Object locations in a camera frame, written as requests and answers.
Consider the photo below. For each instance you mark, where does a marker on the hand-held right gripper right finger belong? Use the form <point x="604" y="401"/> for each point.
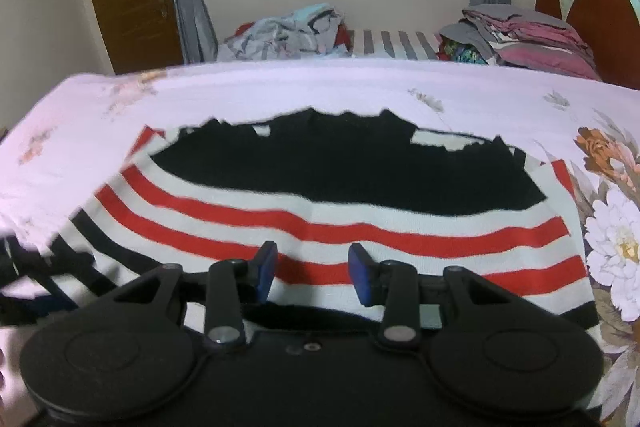
<point x="361" y="274"/>

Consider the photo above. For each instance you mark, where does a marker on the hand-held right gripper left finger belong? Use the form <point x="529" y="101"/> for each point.
<point x="266" y="269"/>

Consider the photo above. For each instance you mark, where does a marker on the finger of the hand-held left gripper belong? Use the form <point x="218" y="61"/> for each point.
<point x="55" y="306"/>

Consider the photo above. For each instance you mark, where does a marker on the striped knit sweater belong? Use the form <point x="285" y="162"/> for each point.
<point x="350" y="217"/>

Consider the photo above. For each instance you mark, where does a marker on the pile of loose clothes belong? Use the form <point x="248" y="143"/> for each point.
<point x="285" y="34"/>

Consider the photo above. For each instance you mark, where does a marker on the bed with floral pink sheet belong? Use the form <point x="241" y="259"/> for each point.
<point x="350" y="87"/>

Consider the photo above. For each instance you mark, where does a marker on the grey white striped cloth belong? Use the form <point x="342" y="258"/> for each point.
<point x="395" y="44"/>

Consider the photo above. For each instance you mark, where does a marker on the stack of folded blankets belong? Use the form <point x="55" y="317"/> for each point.
<point x="525" y="42"/>

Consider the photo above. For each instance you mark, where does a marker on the red and white scalloped headboard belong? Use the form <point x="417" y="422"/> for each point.
<point x="600" y="27"/>

